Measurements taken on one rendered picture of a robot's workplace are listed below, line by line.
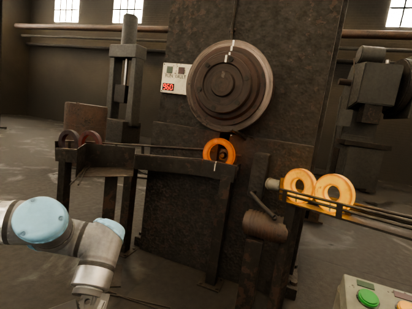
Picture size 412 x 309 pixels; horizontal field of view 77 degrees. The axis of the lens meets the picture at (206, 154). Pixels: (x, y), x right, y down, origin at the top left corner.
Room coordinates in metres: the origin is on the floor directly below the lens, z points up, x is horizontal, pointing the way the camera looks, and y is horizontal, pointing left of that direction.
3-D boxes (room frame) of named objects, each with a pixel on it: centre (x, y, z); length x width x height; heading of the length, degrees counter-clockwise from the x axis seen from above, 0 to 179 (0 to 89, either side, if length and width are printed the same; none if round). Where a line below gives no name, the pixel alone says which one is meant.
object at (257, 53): (1.42, -0.07, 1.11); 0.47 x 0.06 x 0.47; 71
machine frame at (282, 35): (1.83, -0.21, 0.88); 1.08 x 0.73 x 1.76; 71
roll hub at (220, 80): (1.33, -0.04, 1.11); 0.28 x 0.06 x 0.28; 71
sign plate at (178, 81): (1.64, 0.22, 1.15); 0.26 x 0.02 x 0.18; 71
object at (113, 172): (1.31, 0.49, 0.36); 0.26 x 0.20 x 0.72; 106
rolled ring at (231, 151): (1.42, -0.07, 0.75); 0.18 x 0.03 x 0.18; 69
